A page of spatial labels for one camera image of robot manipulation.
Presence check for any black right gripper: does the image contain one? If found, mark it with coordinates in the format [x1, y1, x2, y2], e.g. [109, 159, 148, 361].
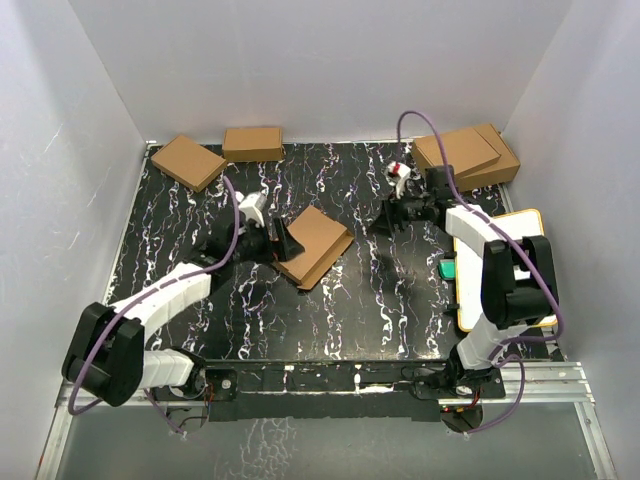
[366, 183, 435, 238]

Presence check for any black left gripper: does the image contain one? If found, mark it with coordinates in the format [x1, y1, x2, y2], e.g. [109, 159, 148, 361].
[229, 216, 303, 265]

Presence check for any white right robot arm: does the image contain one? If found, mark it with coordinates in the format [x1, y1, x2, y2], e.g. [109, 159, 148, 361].
[370, 161, 559, 397]

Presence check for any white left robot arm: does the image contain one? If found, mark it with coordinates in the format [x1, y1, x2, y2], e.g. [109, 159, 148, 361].
[61, 218, 305, 407]

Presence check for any small cardboard box top right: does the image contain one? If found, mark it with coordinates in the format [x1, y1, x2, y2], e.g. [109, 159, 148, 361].
[411, 127, 500, 181]

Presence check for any large cardboard box bottom right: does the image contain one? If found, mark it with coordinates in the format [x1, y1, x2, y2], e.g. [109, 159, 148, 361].
[456, 123, 520, 192]

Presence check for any green eraser block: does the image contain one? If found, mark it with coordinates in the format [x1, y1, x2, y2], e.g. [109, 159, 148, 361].
[438, 258, 456, 281]

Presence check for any white board with yellow rim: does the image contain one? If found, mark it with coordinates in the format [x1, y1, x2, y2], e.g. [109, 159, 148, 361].
[452, 208, 557, 333]

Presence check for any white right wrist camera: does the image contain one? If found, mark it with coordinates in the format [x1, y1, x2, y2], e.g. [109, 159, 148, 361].
[385, 161, 412, 199]

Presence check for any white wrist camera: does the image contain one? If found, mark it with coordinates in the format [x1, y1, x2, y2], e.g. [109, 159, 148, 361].
[385, 161, 412, 199]
[236, 191, 267, 227]

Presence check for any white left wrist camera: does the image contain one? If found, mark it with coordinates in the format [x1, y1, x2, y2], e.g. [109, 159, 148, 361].
[236, 191, 267, 227]

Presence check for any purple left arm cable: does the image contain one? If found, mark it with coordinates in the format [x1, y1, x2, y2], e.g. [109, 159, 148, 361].
[67, 175, 241, 437]

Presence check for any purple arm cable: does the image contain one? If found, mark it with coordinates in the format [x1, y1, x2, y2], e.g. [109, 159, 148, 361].
[396, 110, 566, 432]
[67, 175, 241, 437]

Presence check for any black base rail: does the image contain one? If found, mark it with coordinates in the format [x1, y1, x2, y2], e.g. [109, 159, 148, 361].
[154, 360, 506, 429]

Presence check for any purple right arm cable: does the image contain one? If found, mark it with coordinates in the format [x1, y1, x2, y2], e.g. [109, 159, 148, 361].
[396, 110, 566, 432]

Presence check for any aluminium frame rail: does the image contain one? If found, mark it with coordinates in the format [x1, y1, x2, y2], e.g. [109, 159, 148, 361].
[482, 362, 618, 479]

